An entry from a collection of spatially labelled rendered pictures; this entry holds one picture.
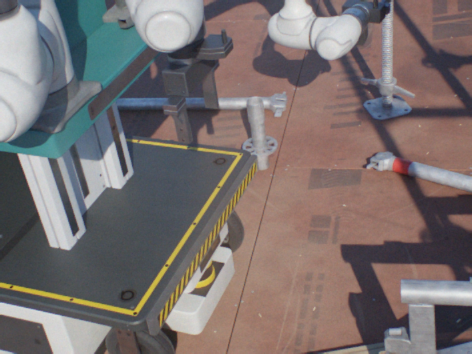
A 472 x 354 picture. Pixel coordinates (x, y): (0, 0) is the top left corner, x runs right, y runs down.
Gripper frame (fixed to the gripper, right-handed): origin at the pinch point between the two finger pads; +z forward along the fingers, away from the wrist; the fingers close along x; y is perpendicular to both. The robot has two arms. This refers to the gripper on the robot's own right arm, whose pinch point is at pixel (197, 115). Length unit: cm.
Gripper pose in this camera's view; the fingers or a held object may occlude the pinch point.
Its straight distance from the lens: 151.9
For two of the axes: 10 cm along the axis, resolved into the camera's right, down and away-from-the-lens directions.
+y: -9.2, -1.3, 3.8
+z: 1.3, 8.1, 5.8
